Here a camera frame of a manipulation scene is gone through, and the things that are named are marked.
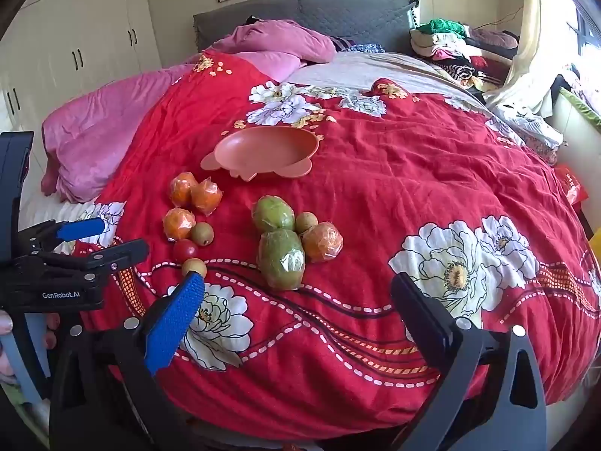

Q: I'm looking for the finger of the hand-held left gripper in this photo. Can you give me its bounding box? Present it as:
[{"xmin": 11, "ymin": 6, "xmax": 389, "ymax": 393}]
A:
[
  {"xmin": 19, "ymin": 218, "xmax": 105, "ymax": 257},
  {"xmin": 28, "ymin": 239, "xmax": 150, "ymax": 285}
]

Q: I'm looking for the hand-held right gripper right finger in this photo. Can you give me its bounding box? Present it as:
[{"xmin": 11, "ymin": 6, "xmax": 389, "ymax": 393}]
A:
[{"xmin": 391, "ymin": 271, "xmax": 548, "ymax": 451}]

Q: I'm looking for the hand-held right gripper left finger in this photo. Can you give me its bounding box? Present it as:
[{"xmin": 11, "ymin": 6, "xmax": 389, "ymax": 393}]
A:
[{"xmin": 49, "ymin": 272, "xmax": 207, "ymax": 451}]

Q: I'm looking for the brown longan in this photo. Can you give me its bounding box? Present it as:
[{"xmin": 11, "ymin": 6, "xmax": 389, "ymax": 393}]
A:
[
  {"xmin": 294, "ymin": 211, "xmax": 320, "ymax": 235},
  {"xmin": 181, "ymin": 258, "xmax": 208, "ymax": 279}
]

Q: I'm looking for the red tomato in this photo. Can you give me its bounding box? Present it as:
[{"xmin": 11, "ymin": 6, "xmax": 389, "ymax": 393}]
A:
[{"xmin": 173, "ymin": 239, "xmax": 199, "ymax": 263}]

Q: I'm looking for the plastic-wrapped orange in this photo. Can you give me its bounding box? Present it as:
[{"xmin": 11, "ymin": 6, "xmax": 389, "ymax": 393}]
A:
[
  {"xmin": 300, "ymin": 222, "xmax": 344, "ymax": 264},
  {"xmin": 190, "ymin": 177, "xmax": 223, "ymax": 217},
  {"xmin": 162, "ymin": 207, "xmax": 197, "ymax": 242},
  {"xmin": 169, "ymin": 171, "xmax": 199, "ymax": 207}
]

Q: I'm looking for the small green lime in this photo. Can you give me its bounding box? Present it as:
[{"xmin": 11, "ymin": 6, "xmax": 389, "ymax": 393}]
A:
[{"xmin": 190, "ymin": 222, "xmax": 215, "ymax": 247}]

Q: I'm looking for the plastic-wrapped green fruit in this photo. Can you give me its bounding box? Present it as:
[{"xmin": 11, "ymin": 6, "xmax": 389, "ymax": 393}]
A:
[
  {"xmin": 251, "ymin": 196, "xmax": 296, "ymax": 235},
  {"xmin": 257, "ymin": 229, "xmax": 307, "ymax": 291}
]

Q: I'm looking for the pink plastic plate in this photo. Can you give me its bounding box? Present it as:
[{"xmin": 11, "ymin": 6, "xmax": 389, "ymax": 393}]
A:
[{"xmin": 200, "ymin": 125, "xmax": 321, "ymax": 182}]

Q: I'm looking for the person's left hand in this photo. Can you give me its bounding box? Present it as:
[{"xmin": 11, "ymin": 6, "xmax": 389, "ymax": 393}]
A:
[{"xmin": 0, "ymin": 311, "xmax": 61, "ymax": 388}]

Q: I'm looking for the white mattress sheet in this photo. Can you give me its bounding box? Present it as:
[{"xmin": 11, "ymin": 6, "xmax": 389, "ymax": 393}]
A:
[{"xmin": 19, "ymin": 190, "xmax": 97, "ymax": 233}]

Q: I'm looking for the pink blanket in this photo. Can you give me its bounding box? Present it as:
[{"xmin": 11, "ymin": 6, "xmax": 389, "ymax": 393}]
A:
[{"xmin": 41, "ymin": 20, "xmax": 336, "ymax": 203}]

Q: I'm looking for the red floral blanket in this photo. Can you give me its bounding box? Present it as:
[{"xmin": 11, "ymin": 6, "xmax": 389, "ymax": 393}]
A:
[{"xmin": 61, "ymin": 49, "xmax": 601, "ymax": 442}]

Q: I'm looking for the white wardrobe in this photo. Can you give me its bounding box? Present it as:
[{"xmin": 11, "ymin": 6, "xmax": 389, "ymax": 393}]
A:
[{"xmin": 0, "ymin": 0, "xmax": 163, "ymax": 151}]

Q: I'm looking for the red bag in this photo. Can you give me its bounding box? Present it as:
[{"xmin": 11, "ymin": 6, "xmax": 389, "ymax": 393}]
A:
[{"xmin": 554, "ymin": 164, "xmax": 590, "ymax": 205}]

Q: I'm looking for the white printed cloth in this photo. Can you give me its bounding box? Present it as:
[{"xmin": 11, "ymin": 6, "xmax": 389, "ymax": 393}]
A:
[{"xmin": 488, "ymin": 98, "xmax": 564, "ymax": 151}]

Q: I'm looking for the white low cabinet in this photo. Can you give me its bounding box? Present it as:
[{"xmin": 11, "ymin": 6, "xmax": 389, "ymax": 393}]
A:
[{"xmin": 549, "ymin": 91, "xmax": 601, "ymax": 207}]

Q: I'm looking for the beige bed sheet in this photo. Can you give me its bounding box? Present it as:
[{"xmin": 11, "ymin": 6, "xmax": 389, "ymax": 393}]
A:
[{"xmin": 284, "ymin": 51, "xmax": 484, "ymax": 104}]

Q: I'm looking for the pile of folded clothes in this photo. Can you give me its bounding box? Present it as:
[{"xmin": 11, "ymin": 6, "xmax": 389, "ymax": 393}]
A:
[{"xmin": 410, "ymin": 18, "xmax": 519, "ymax": 92}]

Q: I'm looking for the green striped cloth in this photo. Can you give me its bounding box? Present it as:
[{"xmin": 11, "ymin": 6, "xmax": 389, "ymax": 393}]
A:
[{"xmin": 559, "ymin": 87, "xmax": 601, "ymax": 129}]

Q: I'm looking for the black garment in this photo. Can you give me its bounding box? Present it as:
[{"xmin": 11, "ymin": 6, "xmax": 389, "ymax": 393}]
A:
[{"xmin": 547, "ymin": 73, "xmax": 580, "ymax": 104}]

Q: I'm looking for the dark patterned pillow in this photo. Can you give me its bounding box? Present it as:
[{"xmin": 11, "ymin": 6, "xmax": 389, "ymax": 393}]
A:
[{"xmin": 329, "ymin": 36, "xmax": 387, "ymax": 55}]

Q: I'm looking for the purple cushion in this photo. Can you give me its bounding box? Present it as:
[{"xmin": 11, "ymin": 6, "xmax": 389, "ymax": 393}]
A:
[{"xmin": 470, "ymin": 28, "xmax": 519, "ymax": 50}]

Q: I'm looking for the cream curtain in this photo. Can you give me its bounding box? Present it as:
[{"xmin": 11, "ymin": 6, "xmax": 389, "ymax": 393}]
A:
[{"xmin": 483, "ymin": 0, "xmax": 557, "ymax": 106}]

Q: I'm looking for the green knitted garment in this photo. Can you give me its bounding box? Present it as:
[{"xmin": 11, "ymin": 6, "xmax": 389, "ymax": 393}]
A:
[{"xmin": 418, "ymin": 18, "xmax": 467, "ymax": 37}]

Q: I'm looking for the grey padded headboard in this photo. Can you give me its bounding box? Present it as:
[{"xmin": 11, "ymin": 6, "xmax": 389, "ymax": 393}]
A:
[{"xmin": 193, "ymin": 0, "xmax": 421, "ymax": 54}]

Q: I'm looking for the window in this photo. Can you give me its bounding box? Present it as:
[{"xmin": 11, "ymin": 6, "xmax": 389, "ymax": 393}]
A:
[{"xmin": 566, "ymin": 2, "xmax": 601, "ymax": 59}]

